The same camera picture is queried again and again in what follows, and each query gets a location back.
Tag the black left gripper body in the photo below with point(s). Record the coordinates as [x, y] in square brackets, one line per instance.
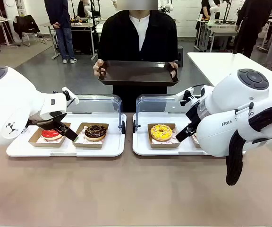
[44, 123]

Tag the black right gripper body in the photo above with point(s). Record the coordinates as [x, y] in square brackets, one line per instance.
[193, 114]

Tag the white printed paper liner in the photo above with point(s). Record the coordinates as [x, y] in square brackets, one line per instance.
[81, 141]
[195, 138]
[39, 141]
[176, 138]

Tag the brown cardboard donut box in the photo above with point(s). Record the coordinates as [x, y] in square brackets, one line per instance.
[195, 145]
[164, 145]
[33, 142]
[88, 144]

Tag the chocolate glazed donut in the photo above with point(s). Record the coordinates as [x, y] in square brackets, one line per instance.
[96, 132]

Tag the dark brown serving tray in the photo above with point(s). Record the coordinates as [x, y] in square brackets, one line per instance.
[136, 73]

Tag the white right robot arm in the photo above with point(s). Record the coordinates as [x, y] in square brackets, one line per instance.
[232, 94]

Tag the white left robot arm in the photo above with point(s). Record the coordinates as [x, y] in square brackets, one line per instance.
[8, 99]

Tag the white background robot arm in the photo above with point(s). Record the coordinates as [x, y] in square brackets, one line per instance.
[213, 11]

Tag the red glazed donut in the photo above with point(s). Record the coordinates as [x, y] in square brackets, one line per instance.
[51, 134]

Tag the yellow sprinkled donut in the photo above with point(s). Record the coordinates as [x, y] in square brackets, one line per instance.
[161, 132]

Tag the person in black overshirt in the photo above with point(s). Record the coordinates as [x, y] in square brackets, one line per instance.
[155, 35]

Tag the person's left hand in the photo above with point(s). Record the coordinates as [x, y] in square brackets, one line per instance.
[175, 65]

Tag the person's right hand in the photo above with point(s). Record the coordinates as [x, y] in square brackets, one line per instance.
[97, 67]

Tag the white display tray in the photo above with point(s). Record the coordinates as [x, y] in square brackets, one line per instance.
[55, 152]
[140, 142]

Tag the clear dome lid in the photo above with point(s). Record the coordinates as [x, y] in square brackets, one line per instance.
[155, 104]
[98, 104]

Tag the large white table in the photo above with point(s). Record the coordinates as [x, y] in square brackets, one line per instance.
[221, 63]

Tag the black upright box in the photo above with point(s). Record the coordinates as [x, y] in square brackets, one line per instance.
[180, 56]

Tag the grey background workbench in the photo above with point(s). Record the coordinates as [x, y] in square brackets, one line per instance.
[221, 29]

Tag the bystander in blue jeans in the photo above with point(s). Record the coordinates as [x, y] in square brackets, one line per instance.
[64, 35]

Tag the black jacket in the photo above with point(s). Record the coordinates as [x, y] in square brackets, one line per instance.
[26, 24]

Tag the grey background desk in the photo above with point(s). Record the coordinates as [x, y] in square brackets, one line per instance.
[84, 25]

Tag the bystander in black shirt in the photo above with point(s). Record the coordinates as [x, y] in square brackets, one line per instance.
[205, 7]

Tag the bystander in black suit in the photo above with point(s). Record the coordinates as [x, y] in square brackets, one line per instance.
[249, 19]

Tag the bystander in dark top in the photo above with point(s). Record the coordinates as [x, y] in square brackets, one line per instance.
[81, 9]

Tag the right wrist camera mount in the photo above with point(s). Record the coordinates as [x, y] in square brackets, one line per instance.
[185, 97]

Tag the metal frame chair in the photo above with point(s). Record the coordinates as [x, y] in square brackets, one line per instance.
[33, 30]

